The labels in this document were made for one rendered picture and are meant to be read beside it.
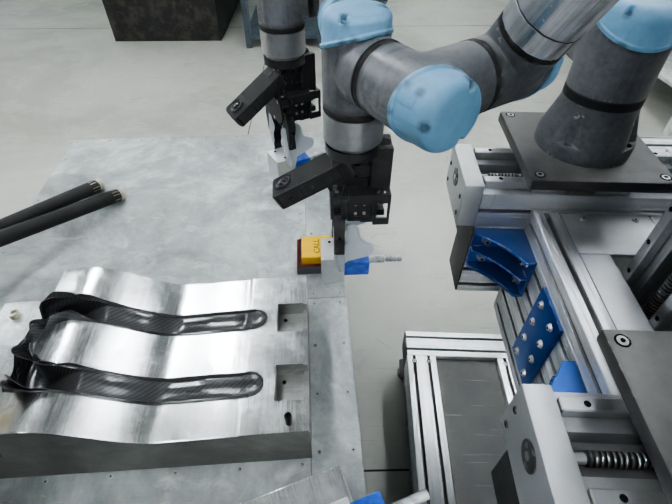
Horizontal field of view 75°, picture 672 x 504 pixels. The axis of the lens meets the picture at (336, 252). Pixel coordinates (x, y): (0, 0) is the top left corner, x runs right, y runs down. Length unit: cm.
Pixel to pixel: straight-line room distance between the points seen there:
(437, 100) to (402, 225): 181
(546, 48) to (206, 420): 56
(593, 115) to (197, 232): 76
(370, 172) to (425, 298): 134
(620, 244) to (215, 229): 76
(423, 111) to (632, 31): 40
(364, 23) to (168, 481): 61
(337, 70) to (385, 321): 139
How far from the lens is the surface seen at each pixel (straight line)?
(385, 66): 45
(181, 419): 64
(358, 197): 58
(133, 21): 463
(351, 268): 70
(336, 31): 49
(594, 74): 77
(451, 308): 188
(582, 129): 79
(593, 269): 77
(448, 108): 41
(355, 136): 53
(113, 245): 102
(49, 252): 107
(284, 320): 72
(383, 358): 169
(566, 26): 47
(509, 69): 50
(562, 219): 84
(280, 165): 89
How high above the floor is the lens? 143
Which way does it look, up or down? 45 degrees down
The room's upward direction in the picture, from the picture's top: straight up
